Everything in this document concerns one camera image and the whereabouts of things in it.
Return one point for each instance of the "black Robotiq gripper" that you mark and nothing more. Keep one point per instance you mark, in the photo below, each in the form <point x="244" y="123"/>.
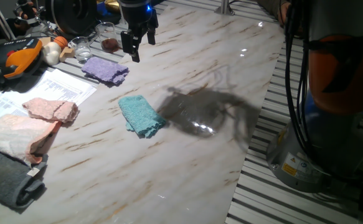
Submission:
<point x="136" y="14"/>

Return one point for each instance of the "teal terry cloth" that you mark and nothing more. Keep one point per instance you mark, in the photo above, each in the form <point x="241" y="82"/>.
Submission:
<point x="140" y="115"/>

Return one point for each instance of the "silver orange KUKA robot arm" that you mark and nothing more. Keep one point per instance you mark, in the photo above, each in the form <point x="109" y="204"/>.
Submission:
<point x="340" y="77"/>

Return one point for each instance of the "purple terry cloth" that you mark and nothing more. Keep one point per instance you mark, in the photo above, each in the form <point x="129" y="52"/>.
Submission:
<point x="105" y="70"/>

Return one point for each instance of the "small pink terry cloth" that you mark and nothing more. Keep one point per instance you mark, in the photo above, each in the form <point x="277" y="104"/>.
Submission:
<point x="50" y="109"/>

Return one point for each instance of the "person hand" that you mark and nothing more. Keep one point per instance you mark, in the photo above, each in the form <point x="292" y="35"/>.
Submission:
<point x="25" y="14"/>

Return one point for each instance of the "glass beaker with brown powder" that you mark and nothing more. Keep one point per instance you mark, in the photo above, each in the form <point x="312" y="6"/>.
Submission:
<point x="109" y="43"/>

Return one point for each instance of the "gold shiny object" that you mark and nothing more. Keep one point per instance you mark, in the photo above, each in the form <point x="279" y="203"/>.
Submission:
<point x="111" y="4"/>

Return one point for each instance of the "blue object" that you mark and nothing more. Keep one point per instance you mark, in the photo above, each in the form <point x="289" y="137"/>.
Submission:
<point x="101" y="9"/>

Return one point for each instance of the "glass beaker with clear liquid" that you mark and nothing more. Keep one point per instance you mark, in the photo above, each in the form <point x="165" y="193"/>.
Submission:
<point x="82" y="53"/>

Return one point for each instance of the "large black round device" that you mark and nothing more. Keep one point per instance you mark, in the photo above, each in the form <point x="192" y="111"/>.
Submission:
<point x="72" y="15"/>

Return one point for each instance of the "notched wooden block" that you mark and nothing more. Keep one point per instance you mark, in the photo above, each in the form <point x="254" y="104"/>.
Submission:
<point x="66" y="53"/>

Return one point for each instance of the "small orange toy basketball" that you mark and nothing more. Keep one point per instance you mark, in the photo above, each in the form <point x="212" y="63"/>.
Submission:
<point x="60" y="41"/>

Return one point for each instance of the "white garlic shaped toy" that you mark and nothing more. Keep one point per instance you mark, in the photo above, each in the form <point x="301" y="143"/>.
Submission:
<point x="51" y="53"/>

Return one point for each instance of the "printed white paper sheet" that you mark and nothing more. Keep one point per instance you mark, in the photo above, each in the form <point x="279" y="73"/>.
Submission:
<point x="0" y="109"/>
<point x="59" y="87"/>

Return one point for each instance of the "small plain wooden block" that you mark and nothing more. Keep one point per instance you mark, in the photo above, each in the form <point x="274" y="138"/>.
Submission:
<point x="45" y="41"/>

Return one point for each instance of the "orange black teach pendant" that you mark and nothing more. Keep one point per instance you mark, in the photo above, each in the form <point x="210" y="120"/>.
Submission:
<point x="19" y="59"/>

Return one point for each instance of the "large pink white towel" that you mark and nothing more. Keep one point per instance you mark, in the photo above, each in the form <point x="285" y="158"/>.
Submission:
<point x="13" y="133"/>

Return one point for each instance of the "gray folded towel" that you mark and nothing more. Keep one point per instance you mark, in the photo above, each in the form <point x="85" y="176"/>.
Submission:
<point x="3" y="179"/>

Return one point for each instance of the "metal post base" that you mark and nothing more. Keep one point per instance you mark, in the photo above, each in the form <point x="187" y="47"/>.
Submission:
<point x="224" y="7"/>

